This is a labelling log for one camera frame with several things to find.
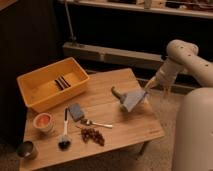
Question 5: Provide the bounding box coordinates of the metal spoon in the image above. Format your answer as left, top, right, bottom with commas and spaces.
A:
81, 119, 113, 129

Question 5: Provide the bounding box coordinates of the long grey baseboard unit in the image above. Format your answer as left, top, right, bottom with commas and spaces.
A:
62, 41, 208, 94

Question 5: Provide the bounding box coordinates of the dark red grape bunch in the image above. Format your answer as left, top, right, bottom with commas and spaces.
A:
81, 128, 105, 146

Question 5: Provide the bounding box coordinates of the grey blue sponge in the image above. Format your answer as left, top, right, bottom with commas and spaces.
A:
68, 103, 84, 122

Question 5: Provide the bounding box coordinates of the grey dustpan with handle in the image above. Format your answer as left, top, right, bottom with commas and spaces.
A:
111, 87, 147, 112

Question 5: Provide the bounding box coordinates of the orange ceramic cup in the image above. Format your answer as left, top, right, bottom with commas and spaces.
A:
33, 113, 53, 134

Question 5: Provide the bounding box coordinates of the metal lamp stand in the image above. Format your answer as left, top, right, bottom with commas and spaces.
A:
64, 0, 78, 46

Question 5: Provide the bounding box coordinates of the wooden table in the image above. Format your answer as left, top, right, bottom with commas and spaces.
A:
19, 68, 164, 171

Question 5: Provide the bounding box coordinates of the metal cup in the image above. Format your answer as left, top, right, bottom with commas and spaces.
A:
17, 141, 38, 160

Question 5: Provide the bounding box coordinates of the dark striped item in bin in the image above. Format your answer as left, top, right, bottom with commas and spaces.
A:
55, 76, 70, 90

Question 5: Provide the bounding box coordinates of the yellow plastic bin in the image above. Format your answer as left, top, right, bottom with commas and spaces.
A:
17, 57, 89, 113

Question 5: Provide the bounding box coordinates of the black and white brush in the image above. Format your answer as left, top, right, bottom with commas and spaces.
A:
58, 109, 71, 150

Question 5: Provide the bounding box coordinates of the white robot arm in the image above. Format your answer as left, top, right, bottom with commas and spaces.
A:
145, 40, 213, 171

